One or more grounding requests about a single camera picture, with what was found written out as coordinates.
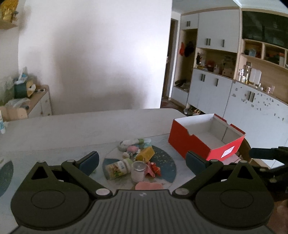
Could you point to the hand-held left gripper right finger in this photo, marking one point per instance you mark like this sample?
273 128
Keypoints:
195 164

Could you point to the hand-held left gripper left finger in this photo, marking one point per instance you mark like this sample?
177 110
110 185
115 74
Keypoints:
90 162

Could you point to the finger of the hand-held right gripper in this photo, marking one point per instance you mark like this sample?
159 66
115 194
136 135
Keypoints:
263 154
267 173

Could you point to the red cardboard box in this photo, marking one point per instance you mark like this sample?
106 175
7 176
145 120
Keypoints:
186 139

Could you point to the green lidded jar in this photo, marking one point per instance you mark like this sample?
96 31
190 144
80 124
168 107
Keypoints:
117 168

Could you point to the white toy figure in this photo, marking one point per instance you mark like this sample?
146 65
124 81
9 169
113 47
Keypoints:
126 155

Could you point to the red toy figure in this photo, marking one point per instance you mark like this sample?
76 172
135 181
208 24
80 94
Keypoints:
154 169

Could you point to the pink toy figure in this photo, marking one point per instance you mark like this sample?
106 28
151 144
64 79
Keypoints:
132 148

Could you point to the white green tube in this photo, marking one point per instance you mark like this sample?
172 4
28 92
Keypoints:
130 141

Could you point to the white plastic cup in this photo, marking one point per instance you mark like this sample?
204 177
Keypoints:
137 175

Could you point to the yellow box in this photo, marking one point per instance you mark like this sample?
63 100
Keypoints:
145 154

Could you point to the pink heart dish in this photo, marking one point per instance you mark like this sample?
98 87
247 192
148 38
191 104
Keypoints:
148 186

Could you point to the row of shoes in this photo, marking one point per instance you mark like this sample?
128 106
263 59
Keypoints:
191 111

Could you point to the patterned doormat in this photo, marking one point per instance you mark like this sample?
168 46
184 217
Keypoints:
168 104

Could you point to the low white side cabinet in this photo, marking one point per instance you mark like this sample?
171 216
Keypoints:
42 105

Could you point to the white storage canister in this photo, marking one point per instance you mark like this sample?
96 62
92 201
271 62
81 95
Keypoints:
255 76

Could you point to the row of glass jars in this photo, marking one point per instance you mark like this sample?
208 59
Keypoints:
244 73

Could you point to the round blue patterned placemat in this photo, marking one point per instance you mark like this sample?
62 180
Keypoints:
5 177

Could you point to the clear plastic bag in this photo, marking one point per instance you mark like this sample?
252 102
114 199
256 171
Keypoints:
18 102

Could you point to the teal tissue box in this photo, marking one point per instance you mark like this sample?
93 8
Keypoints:
20 90

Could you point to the cluster of shelf ornaments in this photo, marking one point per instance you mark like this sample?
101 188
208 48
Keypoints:
213 65

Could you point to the dark wooden door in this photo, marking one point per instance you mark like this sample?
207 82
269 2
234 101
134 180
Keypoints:
171 56

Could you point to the black hanging bag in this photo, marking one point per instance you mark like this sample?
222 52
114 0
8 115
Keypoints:
189 48

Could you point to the red hanging garment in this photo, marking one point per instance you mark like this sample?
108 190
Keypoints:
181 48

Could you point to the large white wall cabinet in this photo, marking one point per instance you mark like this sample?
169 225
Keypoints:
209 27

